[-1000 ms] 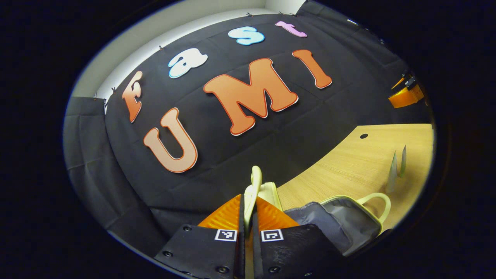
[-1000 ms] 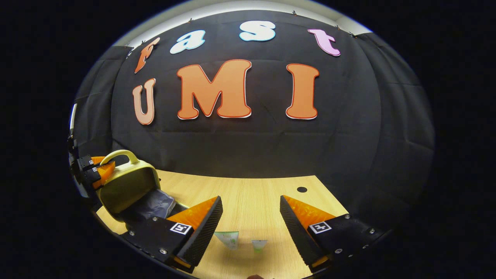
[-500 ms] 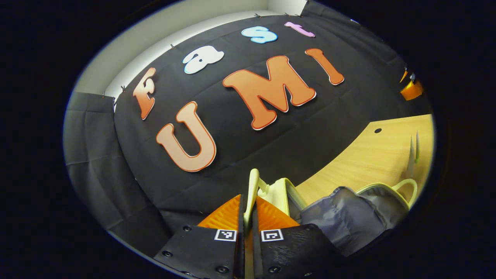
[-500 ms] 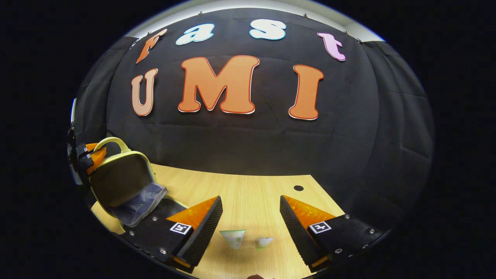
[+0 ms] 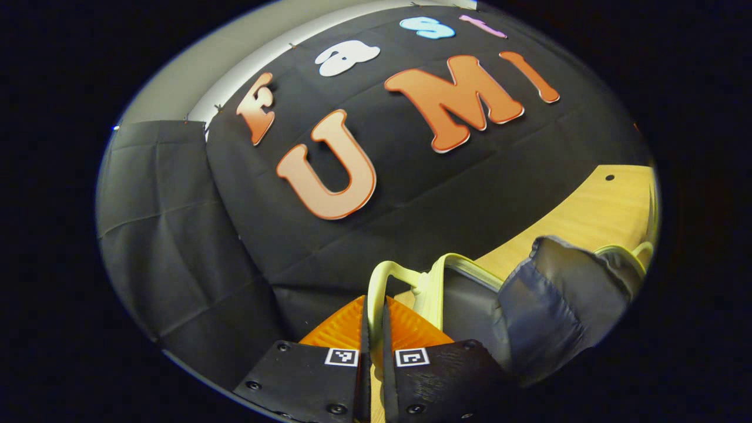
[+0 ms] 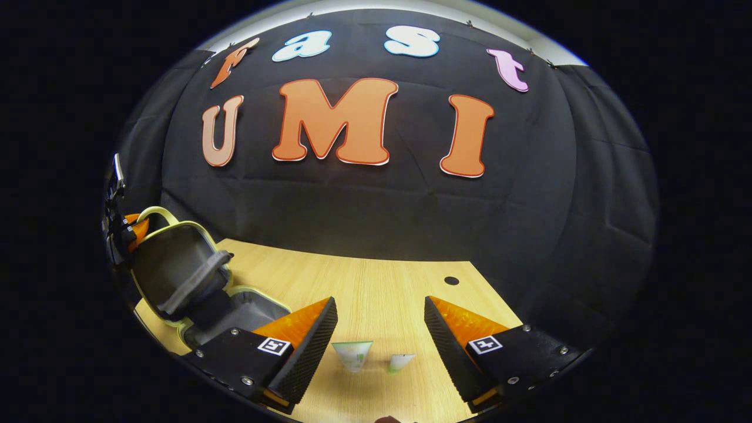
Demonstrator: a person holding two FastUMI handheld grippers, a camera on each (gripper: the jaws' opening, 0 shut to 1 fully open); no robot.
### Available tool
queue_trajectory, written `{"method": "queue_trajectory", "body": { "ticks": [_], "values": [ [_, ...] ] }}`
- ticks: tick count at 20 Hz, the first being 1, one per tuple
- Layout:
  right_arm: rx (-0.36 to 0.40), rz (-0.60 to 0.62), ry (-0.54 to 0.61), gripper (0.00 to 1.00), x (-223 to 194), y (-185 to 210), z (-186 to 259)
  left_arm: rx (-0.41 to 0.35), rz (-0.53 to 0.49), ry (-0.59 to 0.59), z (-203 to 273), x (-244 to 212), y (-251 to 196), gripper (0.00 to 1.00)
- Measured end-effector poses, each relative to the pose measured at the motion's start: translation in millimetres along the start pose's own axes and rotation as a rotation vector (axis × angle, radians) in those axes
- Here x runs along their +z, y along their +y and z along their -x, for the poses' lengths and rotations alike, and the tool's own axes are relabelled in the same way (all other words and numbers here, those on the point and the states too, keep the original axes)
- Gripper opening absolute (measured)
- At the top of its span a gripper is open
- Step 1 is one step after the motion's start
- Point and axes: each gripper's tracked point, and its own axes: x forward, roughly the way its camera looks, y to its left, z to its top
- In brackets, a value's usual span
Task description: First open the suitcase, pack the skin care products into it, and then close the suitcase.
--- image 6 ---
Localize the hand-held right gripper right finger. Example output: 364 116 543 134
424 296 582 414

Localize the pale yellow suitcase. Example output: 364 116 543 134
129 206 293 353

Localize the large green white skincare tube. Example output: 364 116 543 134
332 341 374 374

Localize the small white green skincare tube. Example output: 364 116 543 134
387 353 417 375

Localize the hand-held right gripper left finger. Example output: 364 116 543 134
187 297 339 415

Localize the black backdrop cloth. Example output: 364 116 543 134
115 9 659 353

